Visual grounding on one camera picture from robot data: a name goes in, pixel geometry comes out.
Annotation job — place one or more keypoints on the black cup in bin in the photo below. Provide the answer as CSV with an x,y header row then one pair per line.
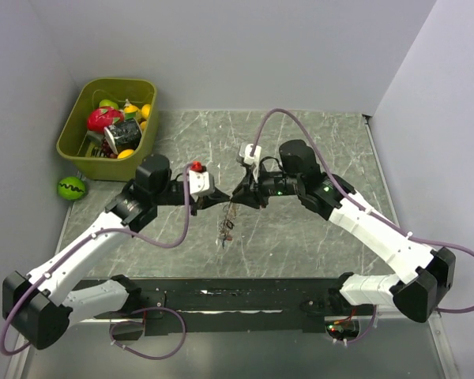
x,y
123,135

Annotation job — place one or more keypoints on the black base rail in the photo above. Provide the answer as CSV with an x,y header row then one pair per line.
x,y
237,305

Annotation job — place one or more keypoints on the green watermelon ball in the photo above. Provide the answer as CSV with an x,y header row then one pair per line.
x,y
71,188

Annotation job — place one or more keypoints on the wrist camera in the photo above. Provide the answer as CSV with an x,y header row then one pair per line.
x,y
249,157
201,182

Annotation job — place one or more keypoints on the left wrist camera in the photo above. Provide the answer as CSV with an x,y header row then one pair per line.
x,y
201,182

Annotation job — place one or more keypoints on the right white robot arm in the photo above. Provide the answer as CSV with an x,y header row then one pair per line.
x,y
421,275

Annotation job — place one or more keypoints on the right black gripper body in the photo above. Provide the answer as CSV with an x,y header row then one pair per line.
x,y
272,184

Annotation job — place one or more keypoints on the olive green plastic bin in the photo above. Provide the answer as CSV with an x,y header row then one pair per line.
x,y
89,151

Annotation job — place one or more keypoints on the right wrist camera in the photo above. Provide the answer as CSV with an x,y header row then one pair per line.
x,y
249,157

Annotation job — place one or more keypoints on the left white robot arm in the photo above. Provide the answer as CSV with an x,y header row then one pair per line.
x,y
44,304

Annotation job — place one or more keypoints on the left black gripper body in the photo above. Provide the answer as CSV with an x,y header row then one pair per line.
x,y
173,193

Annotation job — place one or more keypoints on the yellow lemon toy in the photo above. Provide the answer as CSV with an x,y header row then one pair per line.
x,y
146,111

